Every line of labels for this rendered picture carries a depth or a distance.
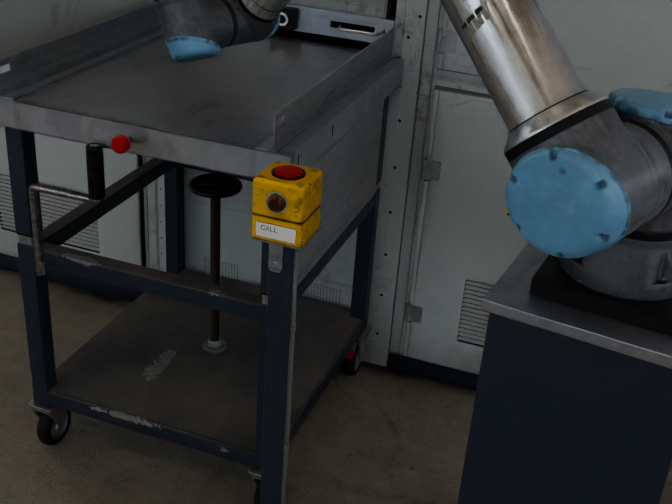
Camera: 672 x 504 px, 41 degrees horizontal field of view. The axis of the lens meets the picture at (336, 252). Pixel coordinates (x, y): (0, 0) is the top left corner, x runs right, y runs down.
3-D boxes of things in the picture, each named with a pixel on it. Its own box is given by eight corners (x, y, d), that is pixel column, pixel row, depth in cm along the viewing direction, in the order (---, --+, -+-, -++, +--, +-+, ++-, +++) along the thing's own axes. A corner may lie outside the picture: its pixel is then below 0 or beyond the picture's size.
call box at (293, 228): (300, 251, 132) (303, 187, 127) (250, 240, 134) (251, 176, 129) (320, 229, 139) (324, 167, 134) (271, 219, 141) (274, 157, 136)
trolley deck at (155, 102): (290, 186, 155) (292, 153, 152) (-14, 123, 172) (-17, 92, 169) (401, 83, 212) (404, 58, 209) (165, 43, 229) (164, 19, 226)
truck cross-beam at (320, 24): (392, 46, 213) (394, 20, 210) (185, 13, 227) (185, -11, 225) (398, 41, 217) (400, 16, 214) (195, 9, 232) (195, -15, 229)
